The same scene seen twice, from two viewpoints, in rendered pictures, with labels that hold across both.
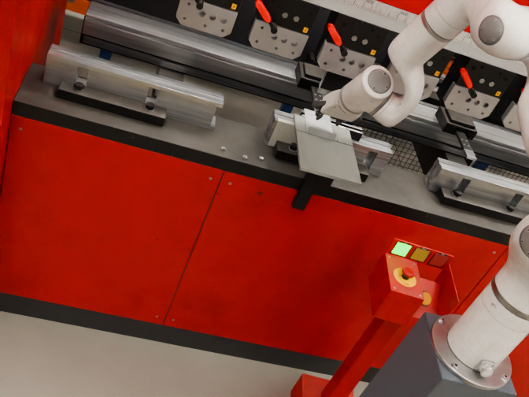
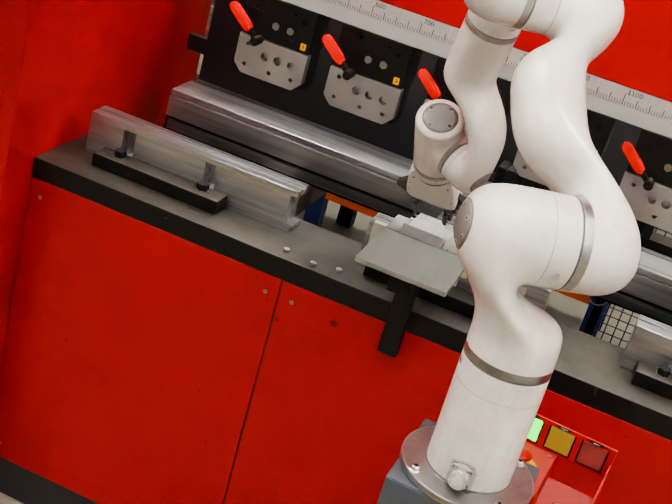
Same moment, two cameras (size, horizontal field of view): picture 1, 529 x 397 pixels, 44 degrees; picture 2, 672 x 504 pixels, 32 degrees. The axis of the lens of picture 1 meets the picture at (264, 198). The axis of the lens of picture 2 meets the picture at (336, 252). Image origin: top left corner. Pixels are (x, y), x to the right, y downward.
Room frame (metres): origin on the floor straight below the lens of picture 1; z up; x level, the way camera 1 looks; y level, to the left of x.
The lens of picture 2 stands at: (-0.24, -1.05, 1.90)
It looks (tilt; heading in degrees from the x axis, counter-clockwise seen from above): 25 degrees down; 31
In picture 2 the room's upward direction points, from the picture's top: 16 degrees clockwise
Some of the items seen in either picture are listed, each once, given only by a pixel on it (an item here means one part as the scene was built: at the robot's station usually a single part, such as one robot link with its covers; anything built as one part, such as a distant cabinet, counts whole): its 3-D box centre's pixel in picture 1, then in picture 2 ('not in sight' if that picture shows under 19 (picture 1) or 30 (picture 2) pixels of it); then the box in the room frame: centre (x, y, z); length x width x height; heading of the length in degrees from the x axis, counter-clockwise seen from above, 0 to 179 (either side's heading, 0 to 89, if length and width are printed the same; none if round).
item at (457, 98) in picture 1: (474, 83); (667, 178); (1.86, -0.41, 1.26); 0.15 x 0.09 x 0.17; 107
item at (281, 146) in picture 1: (321, 161); (436, 291); (1.71, -0.11, 0.89); 0.30 x 0.05 x 0.03; 107
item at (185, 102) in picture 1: (135, 88); (195, 167); (1.59, 0.47, 0.92); 0.50 x 0.06 x 0.10; 107
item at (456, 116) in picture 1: (462, 134); not in sight; (2.06, -0.52, 1.01); 0.26 x 0.12 x 0.05; 17
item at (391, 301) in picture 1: (413, 285); (538, 486); (1.52, -0.51, 0.75); 0.20 x 0.16 x 0.18; 103
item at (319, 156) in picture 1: (326, 148); (420, 253); (1.61, -0.10, 1.00); 0.26 x 0.18 x 0.01; 17
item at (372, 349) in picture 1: (361, 357); not in sight; (1.52, -0.51, 0.39); 0.06 x 0.06 x 0.54; 13
